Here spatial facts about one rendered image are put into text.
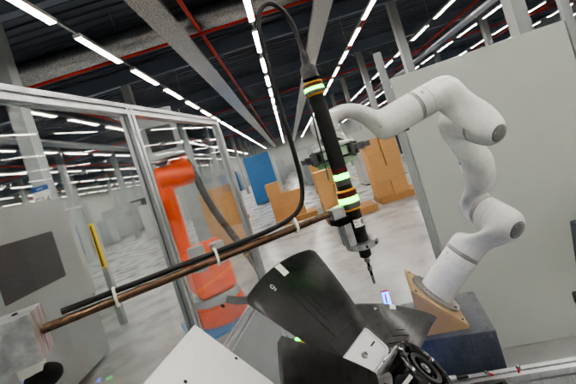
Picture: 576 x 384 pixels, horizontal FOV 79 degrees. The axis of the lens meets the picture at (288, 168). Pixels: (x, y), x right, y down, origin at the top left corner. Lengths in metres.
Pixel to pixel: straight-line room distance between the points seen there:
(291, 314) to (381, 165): 8.18
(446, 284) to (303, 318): 0.78
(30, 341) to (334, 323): 0.52
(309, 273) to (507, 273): 2.17
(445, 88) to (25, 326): 1.05
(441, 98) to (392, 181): 7.94
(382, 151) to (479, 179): 7.62
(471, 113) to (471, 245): 0.51
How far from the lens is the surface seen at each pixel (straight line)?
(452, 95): 1.12
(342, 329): 0.81
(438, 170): 2.62
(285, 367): 0.54
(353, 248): 0.76
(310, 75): 0.76
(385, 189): 8.95
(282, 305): 0.80
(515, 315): 3.02
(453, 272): 1.45
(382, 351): 0.82
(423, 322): 1.04
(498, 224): 1.39
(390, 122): 1.02
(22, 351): 0.66
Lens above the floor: 1.67
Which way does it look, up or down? 1 degrees down
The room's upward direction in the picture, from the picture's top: 17 degrees counter-clockwise
